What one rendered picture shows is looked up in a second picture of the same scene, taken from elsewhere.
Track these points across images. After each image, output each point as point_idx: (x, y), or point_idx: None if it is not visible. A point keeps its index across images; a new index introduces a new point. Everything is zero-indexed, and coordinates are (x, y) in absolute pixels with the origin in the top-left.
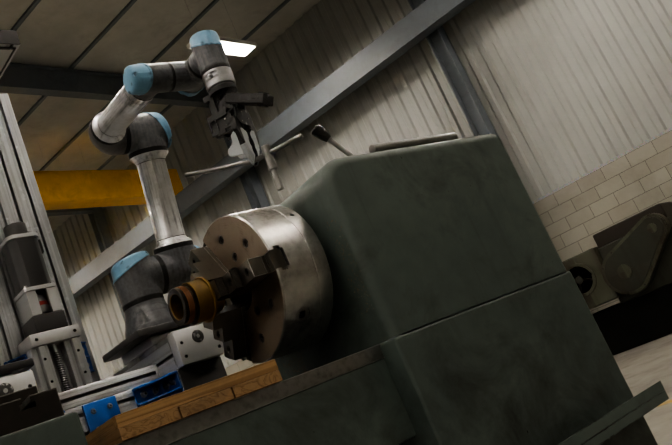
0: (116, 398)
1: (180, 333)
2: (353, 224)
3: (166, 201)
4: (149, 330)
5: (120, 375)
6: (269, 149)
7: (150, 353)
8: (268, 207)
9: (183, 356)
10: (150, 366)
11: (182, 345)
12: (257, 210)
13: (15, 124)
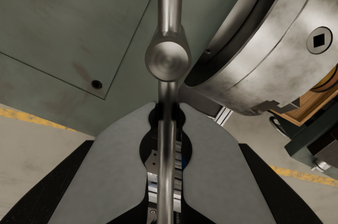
0: (181, 182)
1: (151, 169)
2: None
3: None
4: (149, 204)
5: (174, 193)
6: (177, 32)
7: None
8: None
9: (157, 155)
10: (150, 186)
11: (154, 162)
12: None
13: None
